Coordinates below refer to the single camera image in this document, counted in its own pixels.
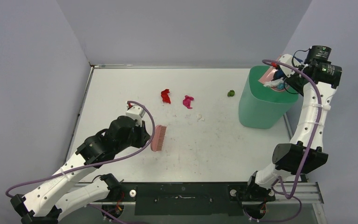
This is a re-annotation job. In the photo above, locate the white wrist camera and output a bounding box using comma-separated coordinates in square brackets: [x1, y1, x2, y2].
[125, 104, 145, 127]
[277, 54, 300, 78]

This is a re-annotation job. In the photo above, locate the red paper scrap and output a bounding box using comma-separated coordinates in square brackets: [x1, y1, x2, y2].
[160, 89, 171, 104]

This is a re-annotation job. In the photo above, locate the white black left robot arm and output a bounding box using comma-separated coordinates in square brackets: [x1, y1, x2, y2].
[10, 112, 151, 224]

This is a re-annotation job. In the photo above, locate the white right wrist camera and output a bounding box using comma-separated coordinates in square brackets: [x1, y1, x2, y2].
[277, 54, 300, 78]

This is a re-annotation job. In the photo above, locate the white paper scrap left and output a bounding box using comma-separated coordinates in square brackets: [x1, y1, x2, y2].
[263, 79, 284, 88]

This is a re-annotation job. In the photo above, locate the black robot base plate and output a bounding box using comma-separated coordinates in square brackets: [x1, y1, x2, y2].
[100, 182, 275, 216]

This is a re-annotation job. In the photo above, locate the small white paper scrap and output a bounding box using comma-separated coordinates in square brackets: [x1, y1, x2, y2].
[197, 114, 205, 121]

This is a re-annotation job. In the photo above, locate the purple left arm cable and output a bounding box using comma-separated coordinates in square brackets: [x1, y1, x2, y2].
[5, 100, 156, 198]

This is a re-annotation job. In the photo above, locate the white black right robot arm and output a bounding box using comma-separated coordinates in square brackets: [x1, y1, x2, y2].
[245, 45, 342, 200]

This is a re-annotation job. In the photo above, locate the green paper scrap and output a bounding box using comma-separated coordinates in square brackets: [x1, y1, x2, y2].
[227, 90, 235, 97]

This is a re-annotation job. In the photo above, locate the long dark blue paper scrap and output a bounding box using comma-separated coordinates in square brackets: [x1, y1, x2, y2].
[272, 70, 286, 81]

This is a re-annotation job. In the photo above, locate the pink dustpan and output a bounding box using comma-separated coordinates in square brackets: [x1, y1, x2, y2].
[258, 63, 287, 92]

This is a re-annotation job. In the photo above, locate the pink hand broom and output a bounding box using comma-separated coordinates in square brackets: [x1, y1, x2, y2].
[151, 125, 167, 152]

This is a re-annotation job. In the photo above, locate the green plastic waste bin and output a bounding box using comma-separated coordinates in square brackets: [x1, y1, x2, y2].
[238, 65, 299, 129]

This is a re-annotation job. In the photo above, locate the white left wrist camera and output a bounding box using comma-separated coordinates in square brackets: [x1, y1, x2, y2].
[125, 104, 145, 127]

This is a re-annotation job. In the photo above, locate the magenta paper scrap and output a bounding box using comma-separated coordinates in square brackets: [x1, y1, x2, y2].
[182, 95, 194, 109]

